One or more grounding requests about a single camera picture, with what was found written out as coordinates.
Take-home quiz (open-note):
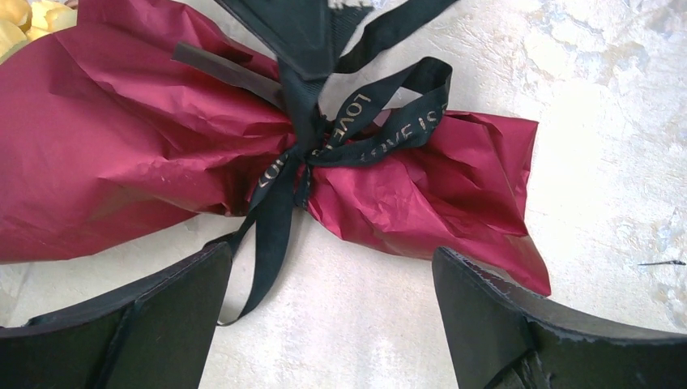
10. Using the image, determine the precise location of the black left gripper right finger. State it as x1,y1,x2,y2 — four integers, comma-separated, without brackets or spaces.
432,247,686,388

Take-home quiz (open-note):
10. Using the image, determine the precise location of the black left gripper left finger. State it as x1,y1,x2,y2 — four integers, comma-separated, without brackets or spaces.
1,243,232,388

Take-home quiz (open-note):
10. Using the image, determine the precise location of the flower bouquet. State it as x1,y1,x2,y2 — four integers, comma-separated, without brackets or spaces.
1,1,551,296

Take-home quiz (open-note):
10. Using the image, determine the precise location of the black ribbon with gold lettering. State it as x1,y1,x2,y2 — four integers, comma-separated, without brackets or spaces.
173,1,452,314

